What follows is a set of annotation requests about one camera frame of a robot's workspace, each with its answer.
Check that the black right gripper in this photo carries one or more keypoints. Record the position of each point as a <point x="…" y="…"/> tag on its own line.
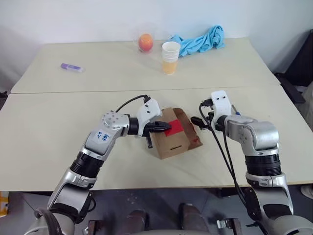
<point x="211" y="121"/>

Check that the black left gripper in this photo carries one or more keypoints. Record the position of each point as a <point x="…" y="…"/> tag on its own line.
<point x="152" y="127"/>

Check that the brown cardboard box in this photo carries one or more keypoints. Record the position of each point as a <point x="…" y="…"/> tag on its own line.
<point x="176" y="144"/>

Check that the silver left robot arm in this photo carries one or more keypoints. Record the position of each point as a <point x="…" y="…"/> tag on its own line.
<point x="97" y="147"/>

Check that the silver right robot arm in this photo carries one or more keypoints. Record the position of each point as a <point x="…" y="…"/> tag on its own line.
<point x="259" y="137"/>

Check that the yellow white box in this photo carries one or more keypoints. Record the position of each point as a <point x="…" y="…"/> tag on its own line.
<point x="3" y="202"/>

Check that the red tape seal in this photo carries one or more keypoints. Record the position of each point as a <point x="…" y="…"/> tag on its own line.
<point x="176" y="127"/>

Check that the orange paper cup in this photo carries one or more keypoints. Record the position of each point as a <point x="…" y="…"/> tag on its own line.
<point x="169" y="67"/>

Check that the light blue cloth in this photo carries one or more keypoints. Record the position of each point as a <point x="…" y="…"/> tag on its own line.
<point x="203" y="41"/>

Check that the dark brown rounded shape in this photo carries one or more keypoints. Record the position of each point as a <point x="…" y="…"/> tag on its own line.
<point x="137" y="219"/>

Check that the orange round fruit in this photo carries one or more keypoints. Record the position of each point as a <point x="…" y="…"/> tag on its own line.
<point x="145" y="42"/>

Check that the orange fruit in plastic cup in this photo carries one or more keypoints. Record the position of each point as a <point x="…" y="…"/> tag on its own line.
<point x="146" y="28"/>

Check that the black metal stand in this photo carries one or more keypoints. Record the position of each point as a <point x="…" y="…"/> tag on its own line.
<point x="3" y="93"/>

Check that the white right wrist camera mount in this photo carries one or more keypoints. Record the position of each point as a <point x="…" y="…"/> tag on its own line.
<point x="221" y="102"/>

